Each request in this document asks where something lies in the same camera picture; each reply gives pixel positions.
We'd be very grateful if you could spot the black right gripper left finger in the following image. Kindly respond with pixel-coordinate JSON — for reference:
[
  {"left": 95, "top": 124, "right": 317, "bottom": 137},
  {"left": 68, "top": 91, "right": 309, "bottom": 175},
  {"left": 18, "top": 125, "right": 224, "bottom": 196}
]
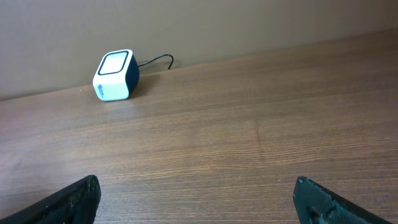
[{"left": 1, "top": 175, "right": 101, "bottom": 224}]

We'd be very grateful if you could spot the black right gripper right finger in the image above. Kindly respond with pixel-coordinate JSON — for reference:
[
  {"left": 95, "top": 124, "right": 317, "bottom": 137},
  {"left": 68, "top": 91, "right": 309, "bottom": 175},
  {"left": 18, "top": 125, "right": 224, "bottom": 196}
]
[{"left": 293, "top": 176, "right": 392, "bottom": 224}]

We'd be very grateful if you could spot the white barcode scanner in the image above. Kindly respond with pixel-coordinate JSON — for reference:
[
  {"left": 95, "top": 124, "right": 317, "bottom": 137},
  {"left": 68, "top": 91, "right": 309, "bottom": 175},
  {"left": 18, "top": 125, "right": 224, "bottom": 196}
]
[{"left": 92, "top": 49, "right": 140, "bottom": 101}]

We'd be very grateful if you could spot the black scanner cable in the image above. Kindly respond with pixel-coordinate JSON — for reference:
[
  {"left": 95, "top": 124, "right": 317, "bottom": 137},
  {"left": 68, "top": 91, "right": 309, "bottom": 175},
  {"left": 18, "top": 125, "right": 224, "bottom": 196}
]
[{"left": 137, "top": 54, "right": 175, "bottom": 71}]

